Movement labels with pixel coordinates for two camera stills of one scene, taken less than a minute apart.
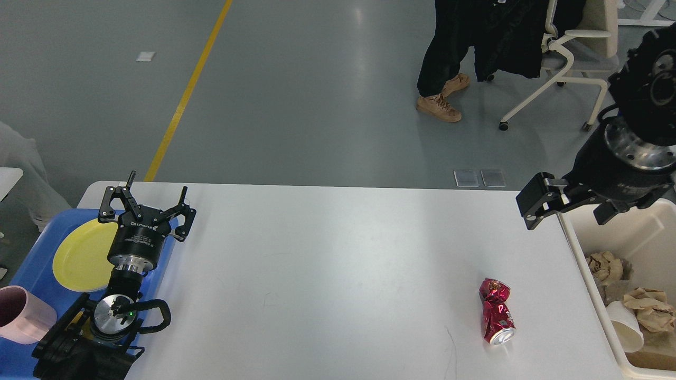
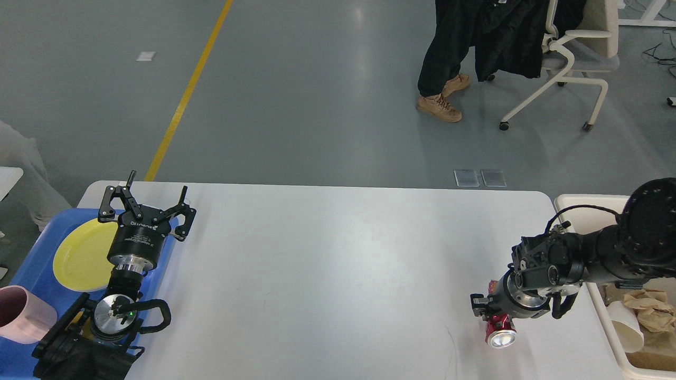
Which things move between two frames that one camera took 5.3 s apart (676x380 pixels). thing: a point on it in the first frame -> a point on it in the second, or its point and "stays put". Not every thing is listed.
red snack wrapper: [499, 325] stays put
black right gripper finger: [535, 201] -> [479, 303]
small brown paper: [654, 310] stays put
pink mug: [23, 318] stays put
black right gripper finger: [604, 211] -> [559, 309]
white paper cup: [626, 328] stays put
